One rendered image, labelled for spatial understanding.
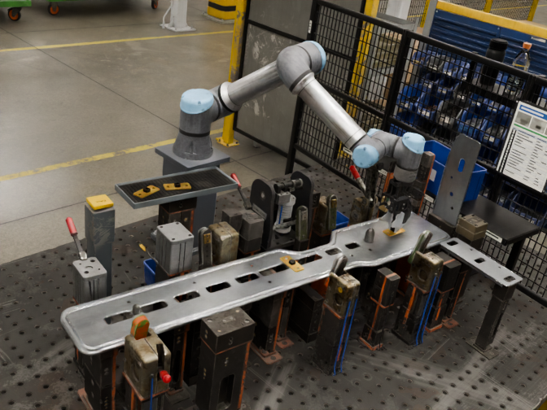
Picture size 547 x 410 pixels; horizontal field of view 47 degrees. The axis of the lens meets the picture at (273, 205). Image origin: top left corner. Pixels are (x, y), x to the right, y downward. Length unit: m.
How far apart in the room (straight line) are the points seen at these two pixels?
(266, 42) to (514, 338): 3.10
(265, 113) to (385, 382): 3.20
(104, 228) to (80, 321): 0.34
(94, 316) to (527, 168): 1.66
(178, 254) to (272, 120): 3.16
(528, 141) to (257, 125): 2.89
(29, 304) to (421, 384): 1.31
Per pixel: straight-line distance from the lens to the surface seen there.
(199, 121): 2.28
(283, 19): 4.70
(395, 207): 2.14
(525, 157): 2.55
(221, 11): 9.72
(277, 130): 4.88
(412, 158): 2.09
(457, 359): 2.27
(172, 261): 1.84
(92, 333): 1.65
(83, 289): 1.76
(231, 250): 1.94
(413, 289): 2.16
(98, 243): 1.92
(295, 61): 2.05
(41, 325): 2.16
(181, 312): 1.72
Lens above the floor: 2.07
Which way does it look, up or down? 28 degrees down
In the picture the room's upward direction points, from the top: 9 degrees clockwise
